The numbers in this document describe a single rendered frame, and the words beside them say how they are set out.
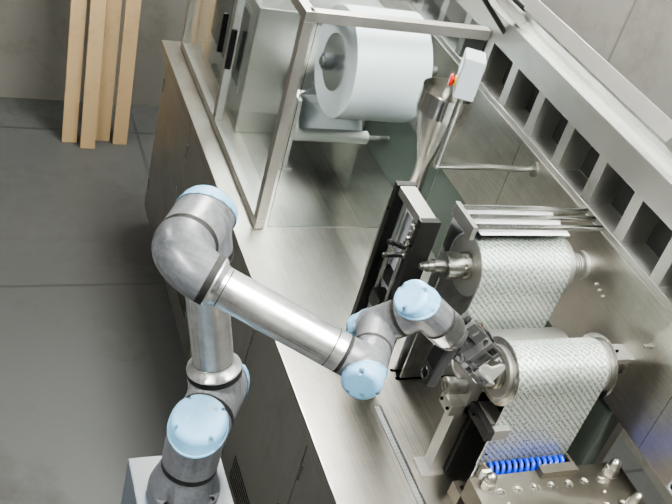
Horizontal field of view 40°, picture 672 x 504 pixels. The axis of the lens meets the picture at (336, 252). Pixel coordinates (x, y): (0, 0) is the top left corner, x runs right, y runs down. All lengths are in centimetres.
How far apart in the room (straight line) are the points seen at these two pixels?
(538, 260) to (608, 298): 20
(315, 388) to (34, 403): 135
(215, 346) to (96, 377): 166
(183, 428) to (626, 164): 113
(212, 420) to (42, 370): 171
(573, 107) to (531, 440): 81
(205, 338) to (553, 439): 83
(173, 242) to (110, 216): 265
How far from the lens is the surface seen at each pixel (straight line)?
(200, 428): 185
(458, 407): 206
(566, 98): 238
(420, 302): 168
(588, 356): 207
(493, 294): 211
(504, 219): 211
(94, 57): 456
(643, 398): 216
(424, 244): 205
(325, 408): 228
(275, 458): 254
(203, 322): 184
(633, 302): 216
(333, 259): 274
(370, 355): 165
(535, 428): 211
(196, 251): 162
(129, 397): 344
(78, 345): 361
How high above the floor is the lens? 248
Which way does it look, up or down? 35 degrees down
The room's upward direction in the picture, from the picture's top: 17 degrees clockwise
